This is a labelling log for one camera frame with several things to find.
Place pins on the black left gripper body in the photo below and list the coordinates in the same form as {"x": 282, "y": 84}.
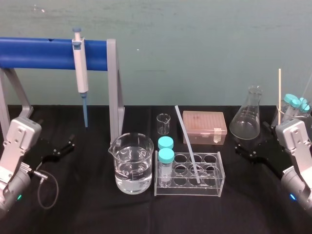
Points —
{"x": 47, "y": 151}

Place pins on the glass beaker holding tubes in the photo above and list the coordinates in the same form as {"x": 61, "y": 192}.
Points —
{"x": 280, "y": 117}

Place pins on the teal capped sample tube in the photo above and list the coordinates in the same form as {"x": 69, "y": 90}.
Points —
{"x": 291, "y": 98}
{"x": 303, "y": 100}
{"x": 166, "y": 142}
{"x": 306, "y": 107}
{"x": 166, "y": 158}

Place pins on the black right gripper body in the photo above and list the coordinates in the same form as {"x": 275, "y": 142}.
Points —
{"x": 267, "y": 152}

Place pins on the clear acrylic tube rack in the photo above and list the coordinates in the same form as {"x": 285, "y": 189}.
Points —
{"x": 214, "y": 187}

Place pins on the pink pipette tip box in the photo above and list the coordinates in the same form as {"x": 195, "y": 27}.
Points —
{"x": 202, "y": 125}

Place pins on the thin wooden stick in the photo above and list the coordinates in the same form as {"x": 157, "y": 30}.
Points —
{"x": 279, "y": 92}

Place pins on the blue and grey pipette stand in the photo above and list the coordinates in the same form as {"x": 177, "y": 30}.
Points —
{"x": 36, "y": 53}

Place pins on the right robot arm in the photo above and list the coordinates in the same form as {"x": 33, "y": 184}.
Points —
{"x": 296, "y": 136}

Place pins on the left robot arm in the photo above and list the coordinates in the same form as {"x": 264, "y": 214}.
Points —
{"x": 20, "y": 136}

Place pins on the small empty glass beaker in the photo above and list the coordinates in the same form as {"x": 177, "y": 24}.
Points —
{"x": 163, "y": 125}

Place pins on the translucent white stirring rod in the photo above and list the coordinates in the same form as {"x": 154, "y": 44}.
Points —
{"x": 186, "y": 136}

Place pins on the black table cloth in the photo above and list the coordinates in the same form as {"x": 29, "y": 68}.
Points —
{"x": 97, "y": 214}

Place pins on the beige tape strip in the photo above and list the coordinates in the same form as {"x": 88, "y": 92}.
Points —
{"x": 217, "y": 134}

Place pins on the clear glass conical flask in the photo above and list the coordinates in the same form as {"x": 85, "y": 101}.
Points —
{"x": 246, "y": 122}

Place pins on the large glass beaker with water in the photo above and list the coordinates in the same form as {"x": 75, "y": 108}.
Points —
{"x": 132, "y": 168}

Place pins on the white and blue pipette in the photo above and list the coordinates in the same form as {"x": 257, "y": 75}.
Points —
{"x": 81, "y": 73}

